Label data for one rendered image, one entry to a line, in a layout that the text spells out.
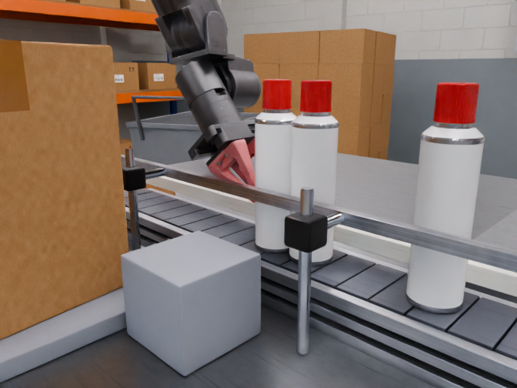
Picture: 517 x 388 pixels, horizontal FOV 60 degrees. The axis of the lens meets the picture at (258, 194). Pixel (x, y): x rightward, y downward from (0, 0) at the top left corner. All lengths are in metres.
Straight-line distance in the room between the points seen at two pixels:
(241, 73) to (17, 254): 0.39
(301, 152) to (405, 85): 4.58
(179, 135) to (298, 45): 1.59
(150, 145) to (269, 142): 2.26
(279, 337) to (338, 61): 3.32
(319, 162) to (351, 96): 3.19
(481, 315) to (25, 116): 0.45
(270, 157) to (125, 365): 0.26
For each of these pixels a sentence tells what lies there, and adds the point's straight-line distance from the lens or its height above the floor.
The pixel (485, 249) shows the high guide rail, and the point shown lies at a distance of 0.40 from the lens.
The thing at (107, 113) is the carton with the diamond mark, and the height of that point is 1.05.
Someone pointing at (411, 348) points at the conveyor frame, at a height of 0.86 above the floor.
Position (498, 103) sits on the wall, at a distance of 4.81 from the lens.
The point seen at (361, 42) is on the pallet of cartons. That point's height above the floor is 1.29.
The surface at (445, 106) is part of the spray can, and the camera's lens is 0.42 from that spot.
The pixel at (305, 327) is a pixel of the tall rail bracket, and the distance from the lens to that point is 0.45.
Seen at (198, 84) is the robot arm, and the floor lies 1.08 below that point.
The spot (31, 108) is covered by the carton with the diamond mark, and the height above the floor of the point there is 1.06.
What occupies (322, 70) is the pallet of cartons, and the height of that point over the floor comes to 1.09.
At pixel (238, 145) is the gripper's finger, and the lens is 0.57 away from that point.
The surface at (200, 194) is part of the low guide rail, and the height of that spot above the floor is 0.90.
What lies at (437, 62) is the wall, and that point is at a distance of 4.95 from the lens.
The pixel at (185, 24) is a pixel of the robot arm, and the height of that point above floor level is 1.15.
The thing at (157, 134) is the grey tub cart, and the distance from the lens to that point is 2.71.
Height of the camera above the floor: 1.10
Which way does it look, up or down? 15 degrees down
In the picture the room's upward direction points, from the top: straight up
